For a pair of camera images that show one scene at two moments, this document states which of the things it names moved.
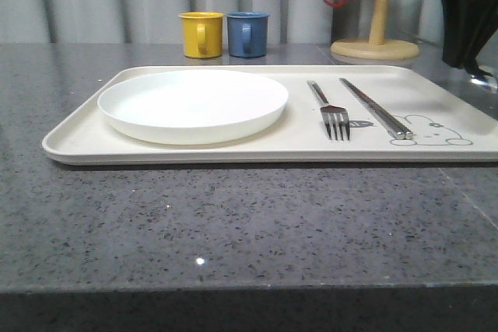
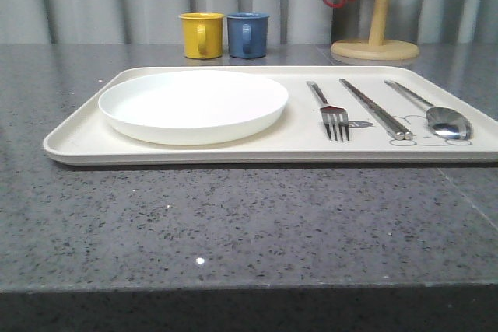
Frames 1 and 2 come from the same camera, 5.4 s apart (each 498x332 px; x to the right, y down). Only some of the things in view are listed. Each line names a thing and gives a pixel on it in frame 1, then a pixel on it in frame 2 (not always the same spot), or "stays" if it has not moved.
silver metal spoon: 485,82 -> 445,122
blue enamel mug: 247,33 stays
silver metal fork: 336,115 stays
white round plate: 193,106 stays
